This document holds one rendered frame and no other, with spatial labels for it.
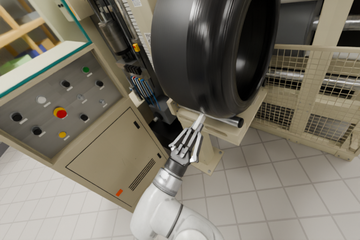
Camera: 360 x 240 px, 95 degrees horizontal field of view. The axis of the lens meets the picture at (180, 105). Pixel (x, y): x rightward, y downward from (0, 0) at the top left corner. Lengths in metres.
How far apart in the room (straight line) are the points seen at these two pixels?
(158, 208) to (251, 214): 1.03
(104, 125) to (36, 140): 0.31
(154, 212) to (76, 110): 0.69
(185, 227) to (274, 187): 1.11
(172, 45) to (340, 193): 1.53
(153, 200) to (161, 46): 0.46
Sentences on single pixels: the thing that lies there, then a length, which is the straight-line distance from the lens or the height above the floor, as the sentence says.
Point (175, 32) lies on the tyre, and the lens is 0.48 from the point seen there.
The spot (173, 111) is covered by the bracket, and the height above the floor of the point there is 0.89.
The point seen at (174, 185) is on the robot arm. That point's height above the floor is 0.96.
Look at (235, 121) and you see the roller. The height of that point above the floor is 0.92.
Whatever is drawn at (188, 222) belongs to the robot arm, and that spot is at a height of 0.92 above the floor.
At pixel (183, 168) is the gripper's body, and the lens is 0.59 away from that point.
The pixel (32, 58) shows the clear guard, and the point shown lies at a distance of 0.94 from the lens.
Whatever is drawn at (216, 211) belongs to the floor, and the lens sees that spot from 1.53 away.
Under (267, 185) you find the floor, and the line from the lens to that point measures 1.59.
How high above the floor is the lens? 1.49
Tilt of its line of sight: 42 degrees down
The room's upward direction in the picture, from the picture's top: 22 degrees counter-clockwise
